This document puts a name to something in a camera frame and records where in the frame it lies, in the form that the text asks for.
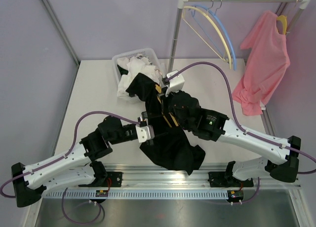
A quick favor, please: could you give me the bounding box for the yellow hanger front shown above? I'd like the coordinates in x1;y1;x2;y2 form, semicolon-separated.
155;69;179;127

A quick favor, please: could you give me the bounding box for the white slotted cable duct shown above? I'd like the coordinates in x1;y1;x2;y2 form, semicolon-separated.
46;189;228;200

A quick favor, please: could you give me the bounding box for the yellow hanger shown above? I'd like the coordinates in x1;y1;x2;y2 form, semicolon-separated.
155;69;179;127
276;15;288;35

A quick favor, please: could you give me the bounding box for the light blue hanger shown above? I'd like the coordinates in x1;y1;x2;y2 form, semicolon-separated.
185;4;237;71

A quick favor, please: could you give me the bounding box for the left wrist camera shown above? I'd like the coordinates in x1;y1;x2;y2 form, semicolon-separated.
135;125;155;143

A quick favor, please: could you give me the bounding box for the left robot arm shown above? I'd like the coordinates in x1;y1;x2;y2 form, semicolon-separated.
11;111;155;208

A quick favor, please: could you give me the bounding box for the cream plastic hanger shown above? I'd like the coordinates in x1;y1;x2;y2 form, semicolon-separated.
181;6;225;56

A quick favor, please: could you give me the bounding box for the pink t shirt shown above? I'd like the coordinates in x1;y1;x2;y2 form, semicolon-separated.
233;11;290;116

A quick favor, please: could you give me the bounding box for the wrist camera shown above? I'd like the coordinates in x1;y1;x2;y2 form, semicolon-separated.
135;125;155;143
165;74;185;96

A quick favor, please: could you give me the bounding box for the aluminium mounting rail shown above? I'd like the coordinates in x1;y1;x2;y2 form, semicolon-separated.
33;162;302;188

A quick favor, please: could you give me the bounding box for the metal clothes rack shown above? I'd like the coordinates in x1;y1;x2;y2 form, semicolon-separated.
164;0;316;75

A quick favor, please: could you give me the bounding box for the black t shirt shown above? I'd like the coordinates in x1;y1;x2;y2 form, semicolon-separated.
126;73;205;175

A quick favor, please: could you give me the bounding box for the green and white t shirt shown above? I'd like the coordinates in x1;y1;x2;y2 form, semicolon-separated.
116;54;153;75

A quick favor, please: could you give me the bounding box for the white plastic basket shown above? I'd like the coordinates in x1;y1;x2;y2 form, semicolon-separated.
112;48;166;84

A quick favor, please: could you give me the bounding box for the white printed t shirt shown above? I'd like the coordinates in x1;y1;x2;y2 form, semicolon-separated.
117;64;160;104

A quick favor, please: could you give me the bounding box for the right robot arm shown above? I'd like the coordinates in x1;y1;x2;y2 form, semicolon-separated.
158;76;301;186

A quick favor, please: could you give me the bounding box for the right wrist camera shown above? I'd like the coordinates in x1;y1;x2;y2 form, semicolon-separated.
165;74;185;96

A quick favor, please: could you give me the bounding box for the yellow hanger back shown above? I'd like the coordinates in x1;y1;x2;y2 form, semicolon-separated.
276;15;288;35

